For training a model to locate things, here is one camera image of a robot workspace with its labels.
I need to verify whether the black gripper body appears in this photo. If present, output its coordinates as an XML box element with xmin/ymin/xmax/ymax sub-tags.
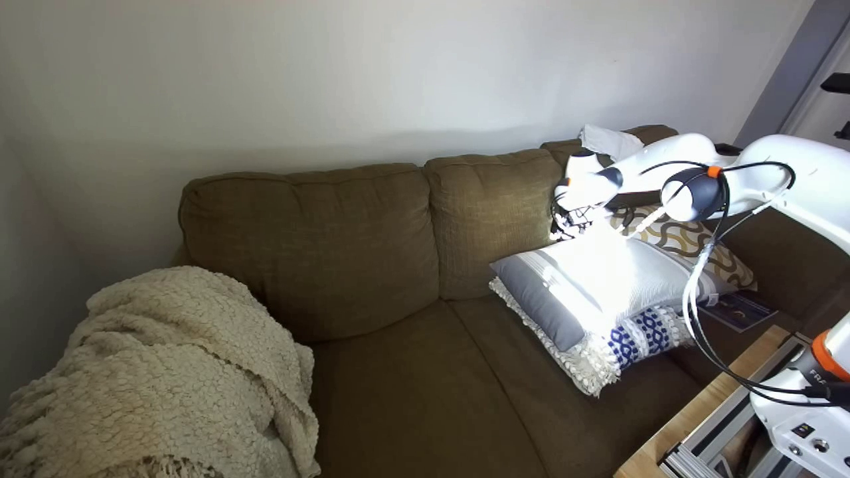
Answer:
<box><xmin>551</xmin><ymin>153</ymin><xmax>624</xmax><ymax>241</ymax></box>

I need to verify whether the grey white striped pillow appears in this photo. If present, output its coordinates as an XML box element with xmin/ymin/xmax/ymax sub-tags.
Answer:
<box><xmin>490</xmin><ymin>230</ymin><xmax>724</xmax><ymax>354</ymax></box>

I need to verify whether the yellow grey wave pattern pillow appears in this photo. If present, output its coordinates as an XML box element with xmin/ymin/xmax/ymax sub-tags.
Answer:
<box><xmin>619</xmin><ymin>209</ymin><xmax>762</xmax><ymax>299</ymax></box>

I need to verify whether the dark blue book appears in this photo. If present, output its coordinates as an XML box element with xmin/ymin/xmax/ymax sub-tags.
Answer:
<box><xmin>705</xmin><ymin>289</ymin><xmax>781</xmax><ymax>331</ymax></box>

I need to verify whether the olive brown sofa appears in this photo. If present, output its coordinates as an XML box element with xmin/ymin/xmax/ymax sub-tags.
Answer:
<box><xmin>175</xmin><ymin>121</ymin><xmax>850</xmax><ymax>478</ymax></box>

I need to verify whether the grey metal ladder shelf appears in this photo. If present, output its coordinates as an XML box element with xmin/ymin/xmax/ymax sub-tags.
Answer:
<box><xmin>733</xmin><ymin>0</ymin><xmax>850</xmax><ymax>152</ymax></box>

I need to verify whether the cream knitted blanket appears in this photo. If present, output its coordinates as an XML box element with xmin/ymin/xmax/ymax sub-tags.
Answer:
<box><xmin>0</xmin><ymin>262</ymin><xmax>325</xmax><ymax>478</ymax></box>

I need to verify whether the white cable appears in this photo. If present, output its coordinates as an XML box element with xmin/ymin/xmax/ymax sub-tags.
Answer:
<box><xmin>677</xmin><ymin>196</ymin><xmax>850</xmax><ymax>412</ymax></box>

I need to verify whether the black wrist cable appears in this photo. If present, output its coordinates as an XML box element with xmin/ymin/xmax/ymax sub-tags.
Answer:
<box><xmin>635</xmin><ymin>157</ymin><xmax>799</xmax><ymax>226</ymax></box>

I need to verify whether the aluminium profile frame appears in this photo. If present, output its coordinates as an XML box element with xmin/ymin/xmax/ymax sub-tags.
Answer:
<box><xmin>662</xmin><ymin>341</ymin><xmax>850</xmax><ymax>478</ymax></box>

